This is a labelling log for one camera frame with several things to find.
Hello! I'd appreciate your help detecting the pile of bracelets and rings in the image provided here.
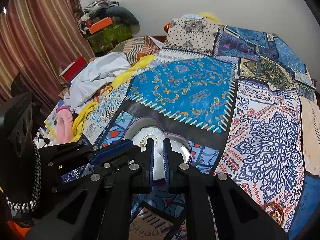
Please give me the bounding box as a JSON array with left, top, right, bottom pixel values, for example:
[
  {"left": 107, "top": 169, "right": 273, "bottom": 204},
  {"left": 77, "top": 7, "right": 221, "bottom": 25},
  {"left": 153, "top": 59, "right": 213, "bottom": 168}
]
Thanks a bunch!
[{"left": 261, "top": 202, "right": 286, "bottom": 225}]

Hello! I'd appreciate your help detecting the gold ring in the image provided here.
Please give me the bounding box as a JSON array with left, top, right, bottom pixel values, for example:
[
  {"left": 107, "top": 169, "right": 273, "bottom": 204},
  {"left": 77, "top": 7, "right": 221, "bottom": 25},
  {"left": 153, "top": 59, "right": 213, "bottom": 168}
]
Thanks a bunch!
[{"left": 140, "top": 134, "right": 158, "bottom": 147}]

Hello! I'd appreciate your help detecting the pink plush slipper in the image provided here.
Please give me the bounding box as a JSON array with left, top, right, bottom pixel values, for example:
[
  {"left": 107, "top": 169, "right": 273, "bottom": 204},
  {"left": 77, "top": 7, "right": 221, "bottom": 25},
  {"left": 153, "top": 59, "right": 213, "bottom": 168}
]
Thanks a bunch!
[{"left": 56, "top": 106, "right": 74, "bottom": 144}]

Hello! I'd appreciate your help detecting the purple heart-shaped tin box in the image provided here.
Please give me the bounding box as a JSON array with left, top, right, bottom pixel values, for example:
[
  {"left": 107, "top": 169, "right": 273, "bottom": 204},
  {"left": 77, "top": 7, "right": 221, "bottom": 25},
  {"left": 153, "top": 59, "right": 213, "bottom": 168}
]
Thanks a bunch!
[{"left": 123, "top": 117, "right": 191, "bottom": 180}]

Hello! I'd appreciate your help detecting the red and white box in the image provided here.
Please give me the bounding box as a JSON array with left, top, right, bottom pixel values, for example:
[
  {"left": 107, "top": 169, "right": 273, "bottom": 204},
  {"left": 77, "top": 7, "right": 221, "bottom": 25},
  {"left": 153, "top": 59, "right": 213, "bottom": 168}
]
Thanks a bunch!
[{"left": 59, "top": 56, "right": 87, "bottom": 83}]

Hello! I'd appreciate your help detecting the white crumpled cloth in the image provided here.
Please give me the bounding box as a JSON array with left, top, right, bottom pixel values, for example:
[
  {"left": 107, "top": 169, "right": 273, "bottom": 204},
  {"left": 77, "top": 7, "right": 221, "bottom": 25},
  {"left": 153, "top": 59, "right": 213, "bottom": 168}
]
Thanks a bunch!
[{"left": 64, "top": 52, "right": 131, "bottom": 108}]

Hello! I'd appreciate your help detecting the yellow cloth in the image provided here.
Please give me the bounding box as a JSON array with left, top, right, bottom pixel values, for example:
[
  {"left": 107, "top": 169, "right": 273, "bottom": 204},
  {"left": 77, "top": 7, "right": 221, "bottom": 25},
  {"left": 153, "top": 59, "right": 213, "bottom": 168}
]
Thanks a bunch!
[{"left": 72, "top": 55, "right": 156, "bottom": 143}]

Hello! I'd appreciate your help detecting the patchwork patterned bed cover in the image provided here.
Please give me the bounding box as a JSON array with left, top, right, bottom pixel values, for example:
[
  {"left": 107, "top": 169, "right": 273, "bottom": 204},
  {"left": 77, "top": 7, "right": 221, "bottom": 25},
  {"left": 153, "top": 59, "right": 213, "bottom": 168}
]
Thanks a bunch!
[{"left": 73, "top": 15, "right": 319, "bottom": 239}]

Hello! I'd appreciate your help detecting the green patterned cloth cabinet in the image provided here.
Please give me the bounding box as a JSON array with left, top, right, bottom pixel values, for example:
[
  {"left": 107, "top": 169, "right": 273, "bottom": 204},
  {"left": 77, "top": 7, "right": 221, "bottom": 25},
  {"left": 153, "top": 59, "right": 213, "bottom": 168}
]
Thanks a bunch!
[{"left": 87, "top": 23, "right": 132, "bottom": 53}]

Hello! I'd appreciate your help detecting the striped red brown curtain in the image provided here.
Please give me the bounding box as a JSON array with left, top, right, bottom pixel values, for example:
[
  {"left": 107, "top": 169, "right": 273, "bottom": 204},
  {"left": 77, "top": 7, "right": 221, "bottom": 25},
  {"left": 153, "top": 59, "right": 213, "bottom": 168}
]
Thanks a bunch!
[{"left": 1, "top": 0, "right": 94, "bottom": 111}]

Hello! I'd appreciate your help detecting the striped orange brown blanket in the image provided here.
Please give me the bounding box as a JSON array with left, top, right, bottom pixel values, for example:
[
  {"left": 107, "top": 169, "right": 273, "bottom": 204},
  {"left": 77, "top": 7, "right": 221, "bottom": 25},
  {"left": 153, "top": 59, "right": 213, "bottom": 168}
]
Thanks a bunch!
[{"left": 110, "top": 36, "right": 160, "bottom": 66}]

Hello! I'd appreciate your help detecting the orange box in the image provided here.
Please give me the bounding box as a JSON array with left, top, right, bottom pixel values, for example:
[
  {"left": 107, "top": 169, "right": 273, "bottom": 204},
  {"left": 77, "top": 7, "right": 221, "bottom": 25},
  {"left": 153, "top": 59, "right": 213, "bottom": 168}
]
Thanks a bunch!
[{"left": 88, "top": 17, "right": 113, "bottom": 34}]

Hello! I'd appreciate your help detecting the pile of clothes on cabinet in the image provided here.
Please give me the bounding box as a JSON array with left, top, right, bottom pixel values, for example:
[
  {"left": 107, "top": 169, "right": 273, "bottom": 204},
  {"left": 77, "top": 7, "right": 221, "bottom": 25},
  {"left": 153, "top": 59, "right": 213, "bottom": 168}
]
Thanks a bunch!
[{"left": 78, "top": 0, "right": 139, "bottom": 35}]

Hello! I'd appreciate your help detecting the black white braided cord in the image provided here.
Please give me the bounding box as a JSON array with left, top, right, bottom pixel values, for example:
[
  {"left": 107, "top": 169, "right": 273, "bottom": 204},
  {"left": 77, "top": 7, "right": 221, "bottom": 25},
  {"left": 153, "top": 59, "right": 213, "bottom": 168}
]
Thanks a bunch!
[{"left": 6, "top": 142, "right": 42, "bottom": 214}]

